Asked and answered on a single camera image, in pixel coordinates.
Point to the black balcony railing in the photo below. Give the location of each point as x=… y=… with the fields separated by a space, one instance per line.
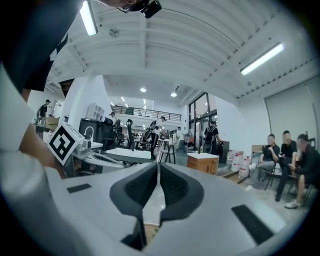
x=150 y=112

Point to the white container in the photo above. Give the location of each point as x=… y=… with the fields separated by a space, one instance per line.
x=20 y=200

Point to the person's glasses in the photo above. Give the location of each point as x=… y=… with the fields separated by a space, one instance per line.
x=126 y=7

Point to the white desk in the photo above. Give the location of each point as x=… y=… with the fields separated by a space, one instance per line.
x=130 y=153

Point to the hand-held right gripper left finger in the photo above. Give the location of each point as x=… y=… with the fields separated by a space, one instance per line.
x=95 y=200

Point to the black head camera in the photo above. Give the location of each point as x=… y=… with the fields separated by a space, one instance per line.
x=151 y=8

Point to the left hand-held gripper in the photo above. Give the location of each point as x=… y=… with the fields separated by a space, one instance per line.
x=62 y=143

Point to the black bar stool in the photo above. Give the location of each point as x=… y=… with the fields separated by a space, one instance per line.
x=167 y=150

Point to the person's black shirt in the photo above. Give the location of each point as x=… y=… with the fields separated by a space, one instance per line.
x=32 y=37

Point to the person's left forearm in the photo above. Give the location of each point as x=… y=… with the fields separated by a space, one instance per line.
x=40 y=150

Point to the black framed glass door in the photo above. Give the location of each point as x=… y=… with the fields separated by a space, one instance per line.
x=201 y=117

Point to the round ceiling sensor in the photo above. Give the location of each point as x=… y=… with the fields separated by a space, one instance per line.
x=114 y=33

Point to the ceiling tube light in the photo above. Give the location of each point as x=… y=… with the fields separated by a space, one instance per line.
x=262 y=59
x=88 y=18

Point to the cardboard box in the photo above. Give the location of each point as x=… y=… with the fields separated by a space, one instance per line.
x=52 y=123

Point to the wooden cabinet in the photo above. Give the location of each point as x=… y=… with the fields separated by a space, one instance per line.
x=202 y=162

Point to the black office chair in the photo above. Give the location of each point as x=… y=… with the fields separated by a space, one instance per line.
x=129 y=135

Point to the white storage cubes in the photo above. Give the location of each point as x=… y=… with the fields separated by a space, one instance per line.
x=96 y=111

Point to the black monitor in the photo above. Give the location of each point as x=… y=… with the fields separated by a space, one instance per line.
x=85 y=130

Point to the white water jug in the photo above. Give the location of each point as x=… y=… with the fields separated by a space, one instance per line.
x=237 y=161
x=244 y=167
x=230 y=157

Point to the round ceiling light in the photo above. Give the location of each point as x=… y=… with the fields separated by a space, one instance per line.
x=173 y=94
x=143 y=89

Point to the grey roller blind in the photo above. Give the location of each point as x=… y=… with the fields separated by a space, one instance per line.
x=290 y=112

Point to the black cabinet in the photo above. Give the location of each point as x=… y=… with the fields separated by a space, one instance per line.
x=224 y=151

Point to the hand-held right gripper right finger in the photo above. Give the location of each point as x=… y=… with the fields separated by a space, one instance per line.
x=215 y=200

